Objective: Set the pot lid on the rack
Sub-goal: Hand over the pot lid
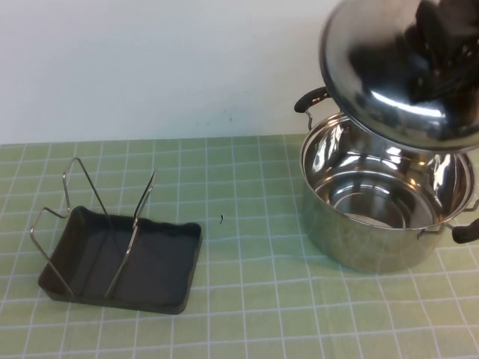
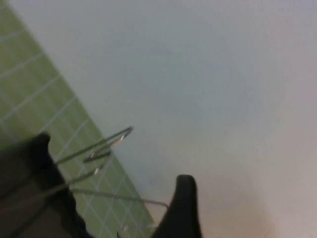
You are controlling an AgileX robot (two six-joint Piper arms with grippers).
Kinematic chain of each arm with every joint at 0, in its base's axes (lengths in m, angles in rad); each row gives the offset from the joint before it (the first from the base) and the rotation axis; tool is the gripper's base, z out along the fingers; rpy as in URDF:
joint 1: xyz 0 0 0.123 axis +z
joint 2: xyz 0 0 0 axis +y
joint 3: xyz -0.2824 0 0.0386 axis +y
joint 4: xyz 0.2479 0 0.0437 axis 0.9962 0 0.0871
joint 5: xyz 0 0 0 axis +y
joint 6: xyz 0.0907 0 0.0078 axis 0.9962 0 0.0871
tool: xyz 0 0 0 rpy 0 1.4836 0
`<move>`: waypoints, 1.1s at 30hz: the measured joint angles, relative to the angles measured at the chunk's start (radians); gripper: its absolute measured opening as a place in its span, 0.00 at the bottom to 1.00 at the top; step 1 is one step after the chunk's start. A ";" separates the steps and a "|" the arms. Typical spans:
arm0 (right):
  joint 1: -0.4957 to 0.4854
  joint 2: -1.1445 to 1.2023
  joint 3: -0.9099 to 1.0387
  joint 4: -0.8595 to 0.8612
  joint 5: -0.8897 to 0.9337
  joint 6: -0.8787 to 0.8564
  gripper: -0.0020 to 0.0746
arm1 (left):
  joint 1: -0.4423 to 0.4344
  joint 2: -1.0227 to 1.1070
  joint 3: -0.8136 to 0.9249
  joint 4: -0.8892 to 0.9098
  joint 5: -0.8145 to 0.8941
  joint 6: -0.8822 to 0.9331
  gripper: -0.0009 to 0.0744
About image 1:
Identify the steel pot lid black knob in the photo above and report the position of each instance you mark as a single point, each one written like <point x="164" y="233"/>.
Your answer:
<point x="366" y="75"/>

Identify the black rectangular drip tray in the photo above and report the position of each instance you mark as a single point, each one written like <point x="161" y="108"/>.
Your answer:
<point x="161" y="265"/>

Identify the stainless steel cooking pot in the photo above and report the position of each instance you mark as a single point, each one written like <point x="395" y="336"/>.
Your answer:
<point x="355" y="247"/>

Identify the green checkered tablecloth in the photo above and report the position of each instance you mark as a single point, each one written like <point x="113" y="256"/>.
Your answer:
<point x="262" y="299"/>

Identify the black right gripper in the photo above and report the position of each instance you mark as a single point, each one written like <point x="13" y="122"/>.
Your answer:
<point x="460" y="16"/>

